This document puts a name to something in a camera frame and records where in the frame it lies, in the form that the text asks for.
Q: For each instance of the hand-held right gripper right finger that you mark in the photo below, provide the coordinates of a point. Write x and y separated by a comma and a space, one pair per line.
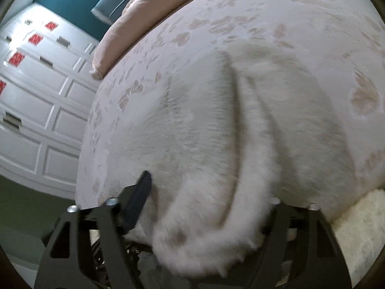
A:
282, 216

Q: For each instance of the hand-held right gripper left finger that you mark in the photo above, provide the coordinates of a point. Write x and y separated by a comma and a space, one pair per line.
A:
138, 198

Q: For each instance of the cream sweater with black hearts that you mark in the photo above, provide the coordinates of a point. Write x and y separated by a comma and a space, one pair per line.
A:
210, 156

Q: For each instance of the white panelled wardrobe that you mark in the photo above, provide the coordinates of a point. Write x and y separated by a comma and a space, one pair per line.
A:
45, 111

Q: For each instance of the pink duvet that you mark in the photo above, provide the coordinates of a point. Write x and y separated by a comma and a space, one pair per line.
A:
126, 33

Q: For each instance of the red paper sticker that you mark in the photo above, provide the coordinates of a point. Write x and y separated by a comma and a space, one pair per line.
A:
1, 86
51, 25
35, 38
17, 58

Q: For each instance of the bed with floral bedspread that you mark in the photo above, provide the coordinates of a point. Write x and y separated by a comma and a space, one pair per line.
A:
300, 21

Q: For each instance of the teal padded headboard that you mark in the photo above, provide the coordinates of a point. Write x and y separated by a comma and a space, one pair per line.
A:
120, 0

